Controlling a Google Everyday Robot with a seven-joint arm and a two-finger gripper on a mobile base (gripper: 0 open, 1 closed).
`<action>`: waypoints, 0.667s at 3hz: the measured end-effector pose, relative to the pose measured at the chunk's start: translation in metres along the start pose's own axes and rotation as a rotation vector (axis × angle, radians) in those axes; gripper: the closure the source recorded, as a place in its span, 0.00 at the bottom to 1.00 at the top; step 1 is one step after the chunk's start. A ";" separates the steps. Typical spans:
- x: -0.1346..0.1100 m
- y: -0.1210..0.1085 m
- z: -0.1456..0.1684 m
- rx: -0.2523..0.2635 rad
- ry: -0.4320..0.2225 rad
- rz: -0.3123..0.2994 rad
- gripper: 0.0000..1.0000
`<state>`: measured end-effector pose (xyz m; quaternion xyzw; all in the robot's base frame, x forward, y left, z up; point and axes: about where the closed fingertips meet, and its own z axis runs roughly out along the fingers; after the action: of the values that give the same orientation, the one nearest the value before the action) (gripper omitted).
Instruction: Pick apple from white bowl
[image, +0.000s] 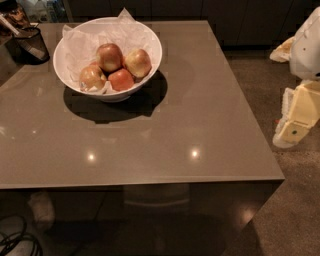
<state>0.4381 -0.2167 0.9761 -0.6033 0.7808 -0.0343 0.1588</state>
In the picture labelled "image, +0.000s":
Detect yellow-red apple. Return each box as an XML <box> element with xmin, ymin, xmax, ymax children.
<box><xmin>124</xmin><ymin>49</ymin><xmax>152</xmax><ymax>78</ymax></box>

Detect white object under table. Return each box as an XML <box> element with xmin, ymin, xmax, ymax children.
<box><xmin>28</xmin><ymin>192</ymin><xmax>55</xmax><ymax>231</ymax></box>

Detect white bowl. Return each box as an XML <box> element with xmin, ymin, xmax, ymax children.
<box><xmin>52</xmin><ymin>16</ymin><xmax>163</xmax><ymax>103</ymax></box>

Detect white tissue paper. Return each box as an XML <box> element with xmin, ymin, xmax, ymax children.
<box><xmin>61</xmin><ymin>7</ymin><xmax>158</xmax><ymax>95</ymax></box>

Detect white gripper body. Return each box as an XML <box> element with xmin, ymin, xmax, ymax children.
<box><xmin>289</xmin><ymin>7</ymin><xmax>320</xmax><ymax>80</ymax></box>

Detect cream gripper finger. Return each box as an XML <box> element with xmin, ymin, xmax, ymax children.
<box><xmin>269</xmin><ymin>37</ymin><xmax>294</xmax><ymax>63</ymax></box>
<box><xmin>273</xmin><ymin>80</ymin><xmax>320</xmax><ymax>148</ymax></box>

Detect front red apple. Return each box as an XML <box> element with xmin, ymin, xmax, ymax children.
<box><xmin>108</xmin><ymin>69</ymin><xmax>134</xmax><ymax>92</ymax></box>

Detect top red-yellow apple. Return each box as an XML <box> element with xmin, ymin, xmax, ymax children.
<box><xmin>96</xmin><ymin>43</ymin><xmax>123</xmax><ymax>73</ymax></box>

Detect left yellow apple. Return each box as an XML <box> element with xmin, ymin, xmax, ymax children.
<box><xmin>79</xmin><ymin>65</ymin><xmax>107</xmax><ymax>91</ymax></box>

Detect black mesh basket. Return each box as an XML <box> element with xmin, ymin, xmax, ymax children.
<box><xmin>13</xmin><ymin>27</ymin><xmax>50</xmax><ymax>65</ymax></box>

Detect black cables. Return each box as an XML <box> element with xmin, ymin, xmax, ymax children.
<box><xmin>0</xmin><ymin>214</ymin><xmax>44</xmax><ymax>256</ymax></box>

